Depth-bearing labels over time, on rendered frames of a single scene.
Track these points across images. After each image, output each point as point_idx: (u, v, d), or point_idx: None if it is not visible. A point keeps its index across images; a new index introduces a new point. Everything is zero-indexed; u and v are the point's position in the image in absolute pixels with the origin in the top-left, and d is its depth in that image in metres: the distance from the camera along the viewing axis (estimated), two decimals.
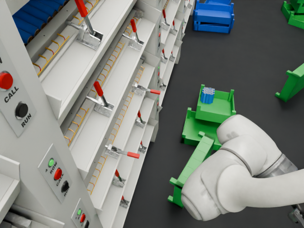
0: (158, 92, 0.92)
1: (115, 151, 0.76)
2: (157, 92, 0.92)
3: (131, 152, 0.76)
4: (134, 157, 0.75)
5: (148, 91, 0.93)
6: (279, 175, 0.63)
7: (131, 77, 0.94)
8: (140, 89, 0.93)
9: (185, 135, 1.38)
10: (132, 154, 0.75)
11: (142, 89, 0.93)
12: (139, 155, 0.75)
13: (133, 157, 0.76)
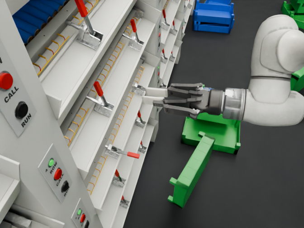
0: None
1: (115, 151, 0.76)
2: None
3: (131, 152, 0.76)
4: (134, 157, 0.75)
5: None
6: (235, 88, 0.75)
7: (131, 77, 0.94)
8: (140, 89, 0.93)
9: (185, 135, 1.38)
10: (132, 154, 0.75)
11: (142, 89, 0.93)
12: (139, 155, 0.75)
13: (133, 157, 0.76)
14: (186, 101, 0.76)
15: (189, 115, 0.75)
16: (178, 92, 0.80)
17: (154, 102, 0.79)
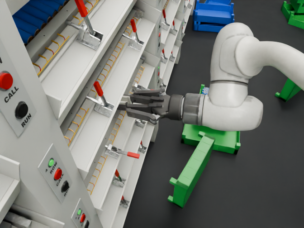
0: None
1: (115, 151, 0.76)
2: None
3: (131, 152, 0.76)
4: (134, 157, 0.75)
5: None
6: (192, 124, 0.76)
7: (131, 77, 0.94)
8: (140, 89, 0.93)
9: (185, 135, 1.38)
10: (132, 154, 0.75)
11: (142, 89, 0.93)
12: (139, 155, 0.75)
13: (133, 157, 0.76)
14: (151, 103, 0.81)
15: (158, 91, 0.82)
16: (140, 109, 0.80)
17: None
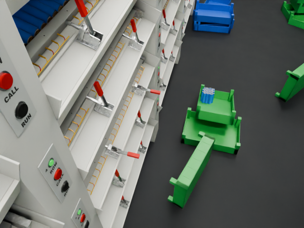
0: (158, 92, 0.92)
1: (115, 151, 0.76)
2: (157, 92, 0.92)
3: (131, 152, 0.76)
4: (134, 157, 0.75)
5: (148, 91, 0.93)
6: None
7: (131, 77, 0.94)
8: (140, 89, 0.93)
9: (185, 135, 1.38)
10: (132, 154, 0.75)
11: (142, 89, 0.93)
12: (139, 155, 0.75)
13: (133, 157, 0.76)
14: None
15: None
16: None
17: None
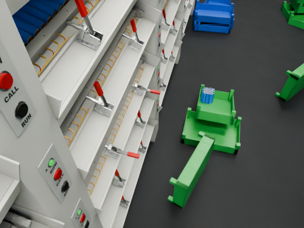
0: (158, 92, 0.92)
1: (115, 151, 0.76)
2: (157, 92, 0.92)
3: (131, 152, 0.76)
4: (134, 157, 0.75)
5: (148, 91, 0.93)
6: None
7: (131, 77, 0.94)
8: (140, 89, 0.93)
9: (185, 135, 1.38)
10: (132, 154, 0.75)
11: (142, 89, 0.93)
12: (139, 155, 0.75)
13: (133, 157, 0.76)
14: None
15: None
16: None
17: None
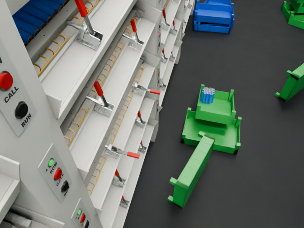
0: (158, 92, 0.92)
1: (115, 151, 0.76)
2: (157, 92, 0.92)
3: (131, 152, 0.76)
4: (134, 157, 0.75)
5: (148, 91, 0.93)
6: None
7: (131, 77, 0.94)
8: (140, 89, 0.93)
9: (185, 135, 1.38)
10: (132, 154, 0.75)
11: (142, 89, 0.93)
12: (139, 155, 0.75)
13: (133, 157, 0.76)
14: None
15: None
16: None
17: None
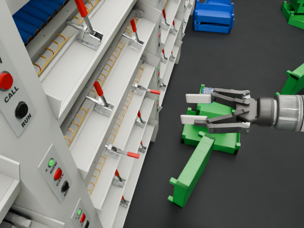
0: (158, 92, 0.92)
1: (115, 151, 0.76)
2: (157, 92, 0.92)
3: (131, 152, 0.76)
4: (134, 157, 0.75)
5: (148, 91, 0.93)
6: (286, 130, 0.66)
7: (131, 77, 0.94)
8: (140, 89, 0.93)
9: (185, 135, 1.38)
10: (132, 154, 0.75)
11: (142, 89, 0.93)
12: (139, 155, 0.75)
13: (133, 157, 0.76)
14: (233, 106, 0.73)
15: (241, 92, 0.73)
16: (220, 121, 0.69)
17: (201, 97, 0.77)
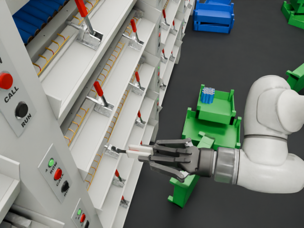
0: (135, 74, 0.89)
1: (114, 151, 0.76)
2: (135, 75, 0.89)
3: (130, 149, 0.75)
4: None
5: (138, 83, 0.91)
6: (224, 182, 0.68)
7: None
8: (139, 88, 0.93)
9: (185, 135, 1.38)
10: None
11: (139, 87, 0.92)
12: None
13: None
14: (176, 155, 0.73)
15: (183, 140, 0.74)
16: None
17: None
